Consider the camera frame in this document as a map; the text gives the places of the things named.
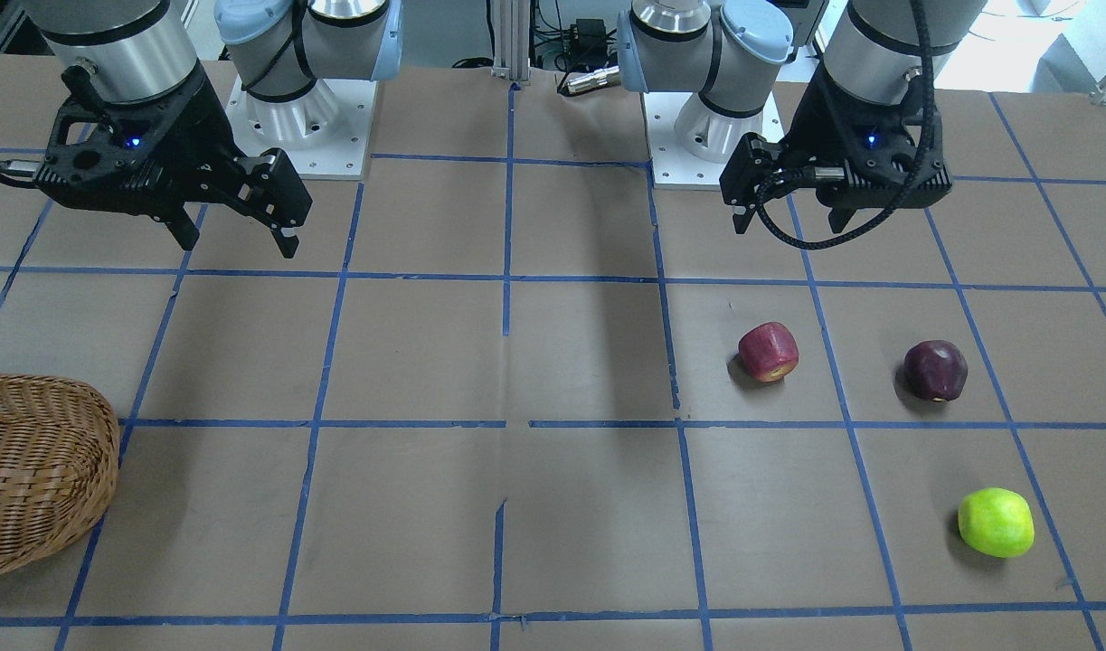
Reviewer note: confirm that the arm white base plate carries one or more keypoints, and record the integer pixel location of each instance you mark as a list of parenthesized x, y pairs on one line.
[(325, 132), (679, 154)]

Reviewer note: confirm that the aluminium frame post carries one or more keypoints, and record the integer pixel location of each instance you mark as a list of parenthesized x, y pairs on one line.
[(512, 38)]

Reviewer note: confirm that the green apple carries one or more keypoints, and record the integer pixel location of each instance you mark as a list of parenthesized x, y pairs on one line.
[(996, 521)]

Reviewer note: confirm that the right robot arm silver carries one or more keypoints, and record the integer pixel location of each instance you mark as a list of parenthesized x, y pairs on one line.
[(281, 48)]

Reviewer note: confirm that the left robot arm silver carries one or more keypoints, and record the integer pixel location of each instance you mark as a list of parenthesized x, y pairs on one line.
[(730, 53)]

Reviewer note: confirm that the woven wicker basket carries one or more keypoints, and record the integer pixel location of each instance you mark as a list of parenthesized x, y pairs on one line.
[(59, 459)]

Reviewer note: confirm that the red apple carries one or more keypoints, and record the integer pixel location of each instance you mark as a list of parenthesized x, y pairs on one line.
[(768, 352)]

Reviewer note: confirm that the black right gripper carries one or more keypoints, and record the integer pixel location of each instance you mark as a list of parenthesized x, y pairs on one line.
[(202, 127)]

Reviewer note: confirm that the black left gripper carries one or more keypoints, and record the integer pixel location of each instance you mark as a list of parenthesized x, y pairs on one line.
[(811, 127)]

